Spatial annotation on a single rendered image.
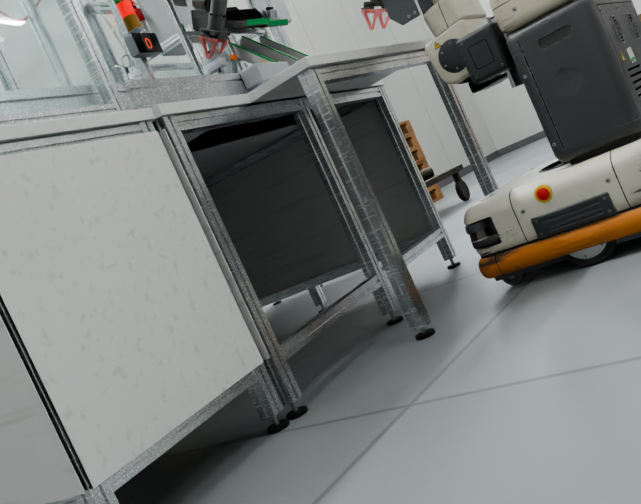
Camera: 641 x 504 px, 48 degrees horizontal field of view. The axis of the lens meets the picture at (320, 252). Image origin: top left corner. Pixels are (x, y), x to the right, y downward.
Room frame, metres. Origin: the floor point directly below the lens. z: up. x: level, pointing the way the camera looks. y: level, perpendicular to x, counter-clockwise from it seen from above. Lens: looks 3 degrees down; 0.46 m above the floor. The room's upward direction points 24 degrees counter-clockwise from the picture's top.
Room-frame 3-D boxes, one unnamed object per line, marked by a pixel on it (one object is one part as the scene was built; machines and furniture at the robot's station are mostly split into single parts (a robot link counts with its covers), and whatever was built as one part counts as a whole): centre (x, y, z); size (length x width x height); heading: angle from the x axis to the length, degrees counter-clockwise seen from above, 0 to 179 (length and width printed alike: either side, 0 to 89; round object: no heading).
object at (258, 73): (2.40, -0.08, 0.93); 0.21 x 0.07 x 0.06; 150
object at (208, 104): (2.81, 0.44, 0.85); 1.50 x 1.41 x 0.03; 150
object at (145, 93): (2.27, 0.07, 0.91); 0.89 x 0.06 x 0.11; 150
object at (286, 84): (2.59, -0.19, 0.84); 0.90 x 0.70 x 0.03; 142
